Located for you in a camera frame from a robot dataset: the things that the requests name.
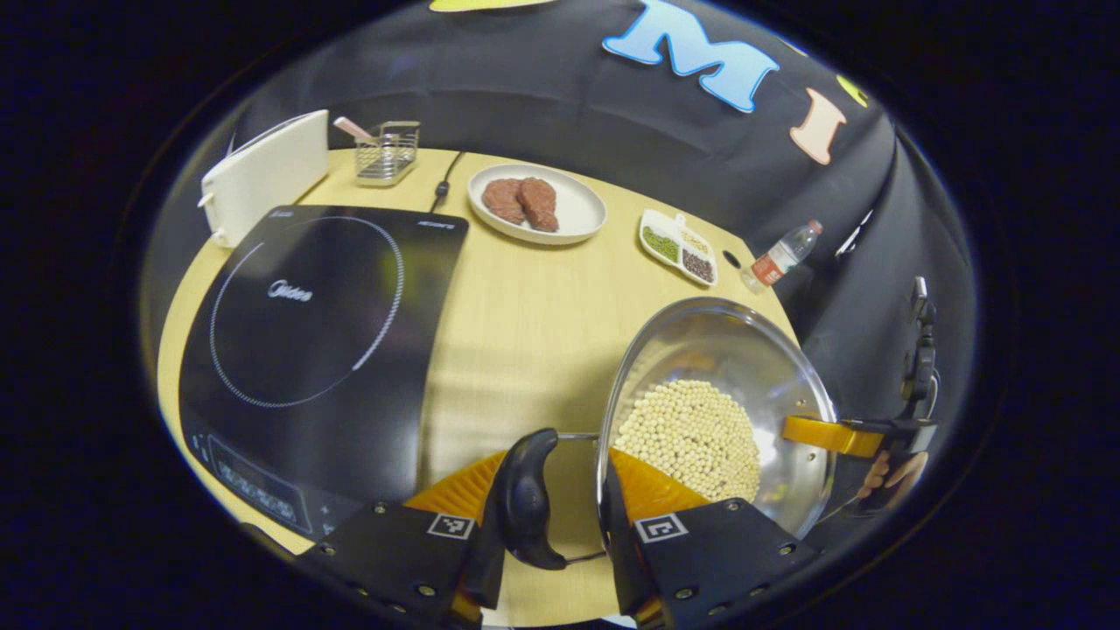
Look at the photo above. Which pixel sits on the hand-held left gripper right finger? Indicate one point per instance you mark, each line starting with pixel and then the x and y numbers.
pixel 717 551

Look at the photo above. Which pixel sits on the plastic bottle with red label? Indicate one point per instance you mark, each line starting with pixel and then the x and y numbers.
pixel 779 258

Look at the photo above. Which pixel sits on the clear utensil holder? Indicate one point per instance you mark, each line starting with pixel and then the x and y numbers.
pixel 389 157

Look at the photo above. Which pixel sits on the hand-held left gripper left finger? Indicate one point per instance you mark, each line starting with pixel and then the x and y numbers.
pixel 394 551

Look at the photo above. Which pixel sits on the pink utensil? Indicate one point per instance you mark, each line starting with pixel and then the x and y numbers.
pixel 352 129

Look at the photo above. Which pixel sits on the brown meat patty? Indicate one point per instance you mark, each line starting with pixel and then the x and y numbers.
pixel 502 199
pixel 540 203

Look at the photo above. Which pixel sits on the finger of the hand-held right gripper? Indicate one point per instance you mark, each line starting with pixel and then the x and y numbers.
pixel 822 435

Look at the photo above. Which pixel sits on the pile of white beans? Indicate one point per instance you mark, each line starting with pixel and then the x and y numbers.
pixel 691 437

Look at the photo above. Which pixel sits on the white divided spice dish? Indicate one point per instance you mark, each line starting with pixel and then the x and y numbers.
pixel 678 249

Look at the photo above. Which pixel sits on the white toaster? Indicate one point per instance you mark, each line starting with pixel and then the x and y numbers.
pixel 262 179

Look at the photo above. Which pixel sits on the white round plate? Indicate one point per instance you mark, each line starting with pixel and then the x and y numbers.
pixel 582 210

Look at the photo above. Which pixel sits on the black backdrop cloth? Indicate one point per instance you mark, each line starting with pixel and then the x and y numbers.
pixel 569 105

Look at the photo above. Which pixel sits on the black induction cooktop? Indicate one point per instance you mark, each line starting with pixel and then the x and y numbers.
pixel 332 350

